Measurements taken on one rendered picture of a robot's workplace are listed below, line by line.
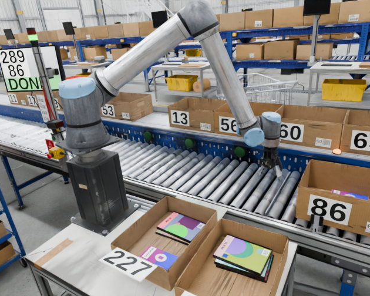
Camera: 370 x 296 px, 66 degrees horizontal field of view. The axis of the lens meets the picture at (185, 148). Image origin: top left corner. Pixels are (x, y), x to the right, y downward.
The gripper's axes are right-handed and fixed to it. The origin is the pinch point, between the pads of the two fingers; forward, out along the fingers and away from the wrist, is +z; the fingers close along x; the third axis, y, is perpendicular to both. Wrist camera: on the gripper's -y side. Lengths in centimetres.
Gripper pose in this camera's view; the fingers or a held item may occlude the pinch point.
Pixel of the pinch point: (270, 176)
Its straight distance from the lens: 165.4
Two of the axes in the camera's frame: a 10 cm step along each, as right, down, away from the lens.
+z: 0.8, 9.1, 4.0
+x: 8.4, 1.6, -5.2
